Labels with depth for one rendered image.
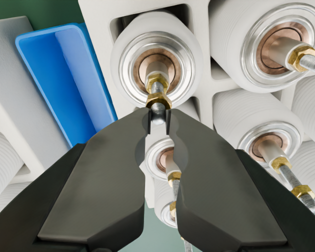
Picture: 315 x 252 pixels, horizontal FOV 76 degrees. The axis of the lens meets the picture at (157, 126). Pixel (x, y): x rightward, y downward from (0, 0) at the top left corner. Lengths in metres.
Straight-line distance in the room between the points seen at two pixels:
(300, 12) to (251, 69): 0.06
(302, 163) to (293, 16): 0.25
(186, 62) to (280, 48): 0.08
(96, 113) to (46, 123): 0.13
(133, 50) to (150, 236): 0.83
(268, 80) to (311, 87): 0.13
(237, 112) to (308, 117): 0.10
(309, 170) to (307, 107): 0.10
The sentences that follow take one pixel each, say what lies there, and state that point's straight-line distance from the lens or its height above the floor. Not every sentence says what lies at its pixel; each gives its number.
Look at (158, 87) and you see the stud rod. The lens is 0.16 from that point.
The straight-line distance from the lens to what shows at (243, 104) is 0.29.
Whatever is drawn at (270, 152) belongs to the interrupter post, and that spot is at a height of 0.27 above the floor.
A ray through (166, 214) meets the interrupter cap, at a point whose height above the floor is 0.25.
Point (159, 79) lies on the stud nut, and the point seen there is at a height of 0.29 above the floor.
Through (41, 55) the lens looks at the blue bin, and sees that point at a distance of 0.43.
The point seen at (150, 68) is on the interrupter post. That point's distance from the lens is 0.19.
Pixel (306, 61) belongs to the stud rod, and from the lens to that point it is 0.19.
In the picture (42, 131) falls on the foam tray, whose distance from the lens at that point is 0.44.
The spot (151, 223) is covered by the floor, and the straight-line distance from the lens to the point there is 0.86.
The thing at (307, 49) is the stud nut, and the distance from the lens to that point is 0.20.
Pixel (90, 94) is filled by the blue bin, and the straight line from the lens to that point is 0.51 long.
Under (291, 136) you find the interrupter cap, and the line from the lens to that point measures 0.29.
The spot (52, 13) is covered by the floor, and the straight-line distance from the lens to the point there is 0.49.
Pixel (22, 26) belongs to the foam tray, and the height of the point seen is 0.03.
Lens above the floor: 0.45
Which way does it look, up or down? 57 degrees down
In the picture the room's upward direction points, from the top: 179 degrees clockwise
